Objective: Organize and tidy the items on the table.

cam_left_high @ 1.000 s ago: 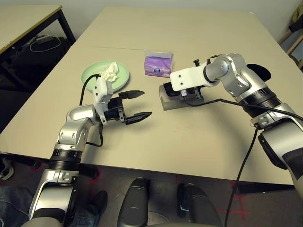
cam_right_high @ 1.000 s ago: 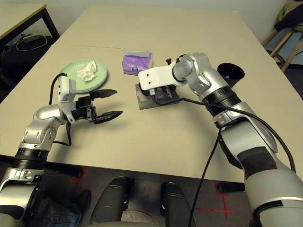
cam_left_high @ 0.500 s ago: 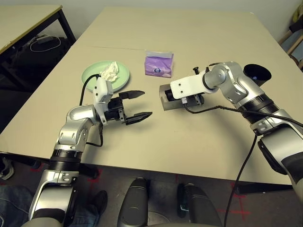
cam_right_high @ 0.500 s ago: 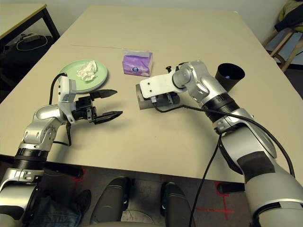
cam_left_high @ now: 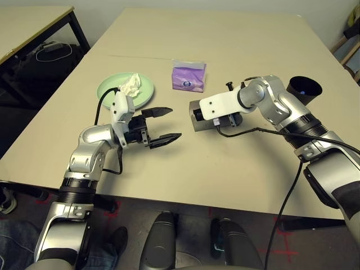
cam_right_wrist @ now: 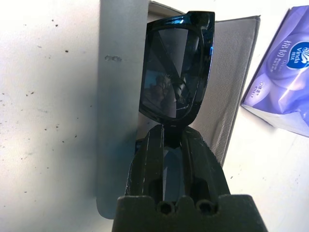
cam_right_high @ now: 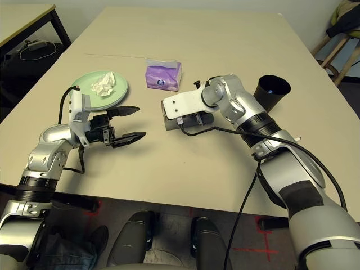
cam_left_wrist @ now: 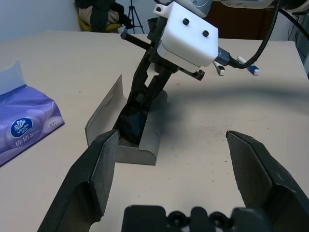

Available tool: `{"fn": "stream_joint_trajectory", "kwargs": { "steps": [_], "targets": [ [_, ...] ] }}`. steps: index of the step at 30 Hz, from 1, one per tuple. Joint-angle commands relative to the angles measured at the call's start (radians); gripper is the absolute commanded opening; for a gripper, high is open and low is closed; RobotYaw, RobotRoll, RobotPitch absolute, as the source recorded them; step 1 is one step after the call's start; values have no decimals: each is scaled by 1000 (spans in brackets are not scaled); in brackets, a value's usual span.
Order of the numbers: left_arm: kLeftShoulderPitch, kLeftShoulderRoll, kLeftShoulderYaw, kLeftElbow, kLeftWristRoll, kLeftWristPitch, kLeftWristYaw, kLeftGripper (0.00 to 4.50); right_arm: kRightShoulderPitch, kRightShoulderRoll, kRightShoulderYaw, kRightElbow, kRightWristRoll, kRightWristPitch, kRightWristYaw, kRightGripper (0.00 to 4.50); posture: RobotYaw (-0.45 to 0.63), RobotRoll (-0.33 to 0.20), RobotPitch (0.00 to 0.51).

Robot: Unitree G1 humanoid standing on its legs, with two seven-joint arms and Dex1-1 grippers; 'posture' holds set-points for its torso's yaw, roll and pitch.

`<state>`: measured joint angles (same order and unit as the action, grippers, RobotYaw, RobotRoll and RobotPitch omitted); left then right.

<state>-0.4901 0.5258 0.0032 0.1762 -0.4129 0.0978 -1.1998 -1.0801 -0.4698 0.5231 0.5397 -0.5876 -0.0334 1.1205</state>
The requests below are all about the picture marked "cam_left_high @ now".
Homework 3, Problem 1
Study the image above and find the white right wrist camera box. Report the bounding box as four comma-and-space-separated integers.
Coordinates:
199, 89, 245, 121

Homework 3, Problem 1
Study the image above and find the grey robot torso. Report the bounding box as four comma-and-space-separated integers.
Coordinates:
175, 250, 226, 270

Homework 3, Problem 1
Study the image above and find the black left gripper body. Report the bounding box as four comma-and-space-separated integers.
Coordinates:
123, 115, 150, 147

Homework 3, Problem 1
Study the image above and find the dark robot left leg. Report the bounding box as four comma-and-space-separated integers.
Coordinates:
139, 210, 178, 270

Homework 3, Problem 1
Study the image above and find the light green plate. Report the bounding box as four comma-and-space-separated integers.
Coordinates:
96, 72, 155, 111

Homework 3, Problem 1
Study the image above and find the beige side table black frame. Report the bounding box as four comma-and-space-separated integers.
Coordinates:
0, 6, 91, 107

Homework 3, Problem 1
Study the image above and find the black plastic cup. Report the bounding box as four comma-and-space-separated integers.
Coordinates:
286, 75, 323, 106

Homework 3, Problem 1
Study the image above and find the grey glasses case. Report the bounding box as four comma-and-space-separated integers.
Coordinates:
188, 98, 243, 132

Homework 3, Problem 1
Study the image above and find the dark robot leg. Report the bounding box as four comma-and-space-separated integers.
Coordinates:
139, 210, 178, 270
210, 216, 264, 270

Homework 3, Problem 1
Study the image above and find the person's black shoe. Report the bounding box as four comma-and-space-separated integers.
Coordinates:
108, 226, 129, 254

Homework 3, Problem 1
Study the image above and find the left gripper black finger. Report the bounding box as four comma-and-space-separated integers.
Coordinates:
148, 133, 182, 149
141, 106, 173, 119

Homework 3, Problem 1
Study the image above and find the black bag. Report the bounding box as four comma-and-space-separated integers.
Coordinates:
8, 42, 87, 107

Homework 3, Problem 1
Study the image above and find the person's blue jeans leg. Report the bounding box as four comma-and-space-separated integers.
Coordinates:
0, 219, 119, 270

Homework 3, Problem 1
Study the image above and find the person's grey sneaker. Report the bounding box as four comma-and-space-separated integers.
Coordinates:
0, 187, 16, 213

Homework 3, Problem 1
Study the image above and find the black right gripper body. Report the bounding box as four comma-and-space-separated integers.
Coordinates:
228, 111, 243, 128

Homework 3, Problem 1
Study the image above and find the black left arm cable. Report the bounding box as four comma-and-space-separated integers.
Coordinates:
94, 87, 124, 175

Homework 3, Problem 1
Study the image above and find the white tissue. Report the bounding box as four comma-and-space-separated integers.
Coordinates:
118, 73, 141, 98

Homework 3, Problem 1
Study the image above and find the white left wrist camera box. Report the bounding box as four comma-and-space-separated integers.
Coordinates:
110, 92, 136, 147

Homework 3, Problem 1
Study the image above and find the white cord loop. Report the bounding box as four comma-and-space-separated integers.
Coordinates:
35, 43, 71, 62

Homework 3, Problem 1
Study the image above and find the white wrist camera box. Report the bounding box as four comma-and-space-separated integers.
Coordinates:
199, 89, 245, 121
110, 92, 136, 147

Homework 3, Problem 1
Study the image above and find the purple tissue pack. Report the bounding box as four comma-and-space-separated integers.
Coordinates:
171, 58, 208, 93

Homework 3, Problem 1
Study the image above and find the wooden stool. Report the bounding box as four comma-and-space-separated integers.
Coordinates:
330, 35, 360, 84

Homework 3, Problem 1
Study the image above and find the yellow-green seat cushion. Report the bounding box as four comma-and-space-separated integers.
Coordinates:
348, 0, 360, 26

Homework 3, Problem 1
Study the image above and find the grey power adapter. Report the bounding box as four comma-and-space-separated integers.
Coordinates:
42, 42, 61, 53

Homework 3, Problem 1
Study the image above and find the dark robot right leg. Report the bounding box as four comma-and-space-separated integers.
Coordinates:
210, 216, 264, 270

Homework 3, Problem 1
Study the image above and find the dark jacket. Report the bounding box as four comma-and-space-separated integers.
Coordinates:
343, 21, 360, 40

